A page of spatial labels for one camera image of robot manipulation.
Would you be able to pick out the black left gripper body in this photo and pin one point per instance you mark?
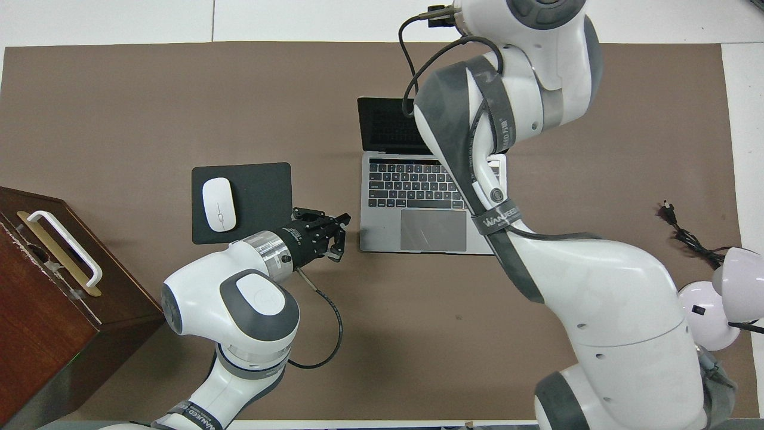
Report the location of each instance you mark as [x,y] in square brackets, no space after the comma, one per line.
[304,242]

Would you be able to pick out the brown table mat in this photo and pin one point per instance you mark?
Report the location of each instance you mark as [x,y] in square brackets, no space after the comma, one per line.
[179,89]

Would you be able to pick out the white computer mouse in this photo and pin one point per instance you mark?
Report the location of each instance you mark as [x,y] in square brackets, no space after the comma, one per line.
[219,204]

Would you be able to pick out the white desk lamp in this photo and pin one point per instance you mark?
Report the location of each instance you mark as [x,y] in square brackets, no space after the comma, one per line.
[704,310]

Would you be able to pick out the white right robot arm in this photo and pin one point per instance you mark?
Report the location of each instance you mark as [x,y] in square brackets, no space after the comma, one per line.
[615,298]

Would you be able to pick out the black mouse pad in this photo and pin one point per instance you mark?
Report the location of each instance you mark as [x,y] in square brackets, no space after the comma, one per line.
[262,191]

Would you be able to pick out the dark brown wooden box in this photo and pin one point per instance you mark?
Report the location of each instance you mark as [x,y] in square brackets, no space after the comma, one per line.
[36,328]

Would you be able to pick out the silver grey laptop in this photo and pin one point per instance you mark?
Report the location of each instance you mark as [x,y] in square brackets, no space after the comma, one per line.
[430,233]

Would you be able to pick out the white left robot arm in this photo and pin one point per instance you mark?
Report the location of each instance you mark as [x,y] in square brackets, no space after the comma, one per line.
[203,286]

